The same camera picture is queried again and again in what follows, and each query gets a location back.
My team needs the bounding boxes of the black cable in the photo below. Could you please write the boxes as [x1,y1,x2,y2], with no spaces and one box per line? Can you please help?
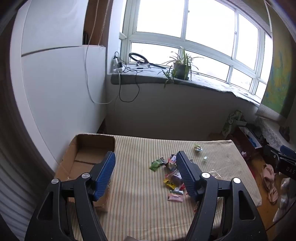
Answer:
[114,51,151,103]

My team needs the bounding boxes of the white window frame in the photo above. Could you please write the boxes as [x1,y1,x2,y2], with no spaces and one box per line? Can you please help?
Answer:
[119,1,273,99]

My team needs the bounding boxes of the black ring light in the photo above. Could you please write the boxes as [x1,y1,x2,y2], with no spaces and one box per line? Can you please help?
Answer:
[128,53,165,69]

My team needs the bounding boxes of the white cable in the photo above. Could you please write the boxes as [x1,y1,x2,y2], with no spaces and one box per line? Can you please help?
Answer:
[84,0,121,105]

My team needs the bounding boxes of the pink snack packet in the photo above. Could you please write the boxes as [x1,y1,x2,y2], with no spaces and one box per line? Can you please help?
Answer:
[167,193,183,202]

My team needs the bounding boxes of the snickers bar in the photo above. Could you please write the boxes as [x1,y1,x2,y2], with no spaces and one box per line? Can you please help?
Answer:
[168,154,177,164]

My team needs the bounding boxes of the red clear snack bag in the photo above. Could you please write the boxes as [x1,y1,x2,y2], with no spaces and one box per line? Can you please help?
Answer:
[166,169,183,187]

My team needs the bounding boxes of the white power strip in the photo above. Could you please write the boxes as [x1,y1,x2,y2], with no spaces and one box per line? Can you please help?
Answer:
[113,57,125,73]

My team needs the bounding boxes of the potted spider plant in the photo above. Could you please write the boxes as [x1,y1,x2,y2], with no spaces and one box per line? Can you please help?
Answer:
[162,46,202,88]

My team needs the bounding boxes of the brown cardboard box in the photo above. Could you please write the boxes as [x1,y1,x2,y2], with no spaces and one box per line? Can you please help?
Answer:
[54,133,116,212]

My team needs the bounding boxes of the green patterned bag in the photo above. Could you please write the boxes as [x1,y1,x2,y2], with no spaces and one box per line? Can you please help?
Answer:
[221,110,247,138]

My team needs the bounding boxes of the wall map poster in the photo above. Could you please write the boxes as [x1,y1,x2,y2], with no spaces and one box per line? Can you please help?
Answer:
[256,1,295,123]

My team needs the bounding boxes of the grey windowsill cover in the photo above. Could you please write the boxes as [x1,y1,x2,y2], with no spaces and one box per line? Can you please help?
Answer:
[111,68,261,106]

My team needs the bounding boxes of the green snack packet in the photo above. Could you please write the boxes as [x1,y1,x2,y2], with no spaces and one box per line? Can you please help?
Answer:
[149,157,167,172]

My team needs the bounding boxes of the green lid jelly cup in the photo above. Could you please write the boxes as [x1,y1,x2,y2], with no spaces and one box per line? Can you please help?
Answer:
[194,144,203,152]

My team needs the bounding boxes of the white wardrobe cabinet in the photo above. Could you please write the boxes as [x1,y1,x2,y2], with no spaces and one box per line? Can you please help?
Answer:
[10,1,106,170]

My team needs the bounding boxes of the clear plastic wrapper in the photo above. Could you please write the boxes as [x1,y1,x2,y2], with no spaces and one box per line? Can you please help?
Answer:
[209,169,222,180]

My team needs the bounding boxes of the pink slippers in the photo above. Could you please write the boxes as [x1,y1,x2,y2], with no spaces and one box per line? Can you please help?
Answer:
[260,164,278,204]

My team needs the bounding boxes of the striped beige table cloth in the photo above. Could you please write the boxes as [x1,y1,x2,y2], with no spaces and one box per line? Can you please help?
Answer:
[94,136,262,240]

